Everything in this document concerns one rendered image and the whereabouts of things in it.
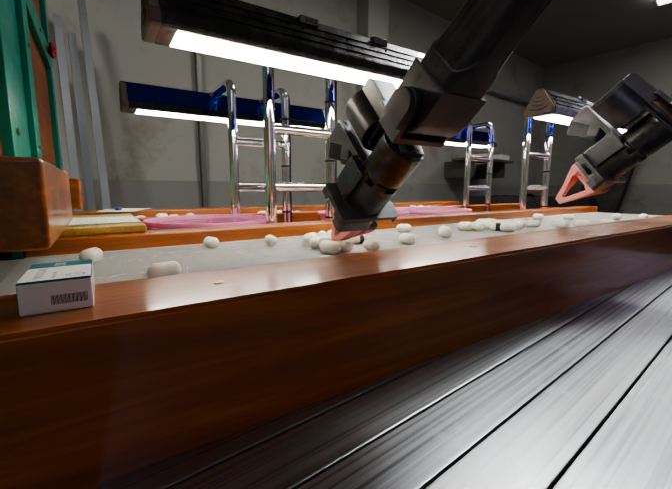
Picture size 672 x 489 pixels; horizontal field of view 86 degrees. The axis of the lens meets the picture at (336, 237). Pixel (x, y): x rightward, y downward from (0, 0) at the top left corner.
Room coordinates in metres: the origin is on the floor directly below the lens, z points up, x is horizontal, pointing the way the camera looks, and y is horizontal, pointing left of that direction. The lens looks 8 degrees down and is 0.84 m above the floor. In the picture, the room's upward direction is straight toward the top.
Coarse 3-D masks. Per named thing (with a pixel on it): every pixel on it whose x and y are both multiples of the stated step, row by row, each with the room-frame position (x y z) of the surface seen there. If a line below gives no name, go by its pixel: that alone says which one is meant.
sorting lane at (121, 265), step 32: (448, 224) 0.97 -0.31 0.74; (544, 224) 0.98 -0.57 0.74; (64, 256) 0.51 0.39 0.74; (128, 256) 0.51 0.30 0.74; (160, 256) 0.51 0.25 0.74; (192, 256) 0.51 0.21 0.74; (224, 256) 0.51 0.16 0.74; (256, 256) 0.51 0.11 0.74; (288, 256) 0.51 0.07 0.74; (320, 256) 0.51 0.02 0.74; (0, 288) 0.34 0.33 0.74
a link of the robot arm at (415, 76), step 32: (480, 0) 0.34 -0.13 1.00; (512, 0) 0.32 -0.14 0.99; (544, 0) 0.32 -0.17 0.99; (448, 32) 0.36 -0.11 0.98; (480, 32) 0.34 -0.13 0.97; (512, 32) 0.34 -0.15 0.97; (416, 64) 0.39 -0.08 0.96; (448, 64) 0.36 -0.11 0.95; (480, 64) 0.35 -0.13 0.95; (448, 96) 0.36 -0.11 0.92; (480, 96) 0.39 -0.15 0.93; (416, 128) 0.39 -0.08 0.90; (448, 128) 0.40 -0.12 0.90
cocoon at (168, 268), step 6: (156, 264) 0.37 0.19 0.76; (162, 264) 0.37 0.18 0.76; (168, 264) 0.37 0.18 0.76; (174, 264) 0.38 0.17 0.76; (150, 270) 0.36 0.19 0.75; (156, 270) 0.36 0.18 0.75; (162, 270) 0.36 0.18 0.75; (168, 270) 0.37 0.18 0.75; (174, 270) 0.37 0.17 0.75; (180, 270) 0.38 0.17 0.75; (150, 276) 0.36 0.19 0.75; (156, 276) 0.36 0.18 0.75
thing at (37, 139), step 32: (0, 0) 0.54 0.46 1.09; (32, 0) 0.90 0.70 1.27; (0, 32) 0.52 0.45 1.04; (32, 32) 0.93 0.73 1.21; (0, 64) 0.51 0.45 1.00; (32, 64) 0.89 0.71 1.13; (0, 96) 0.51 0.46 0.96; (32, 96) 0.74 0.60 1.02; (0, 128) 0.51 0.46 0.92; (32, 128) 0.72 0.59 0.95
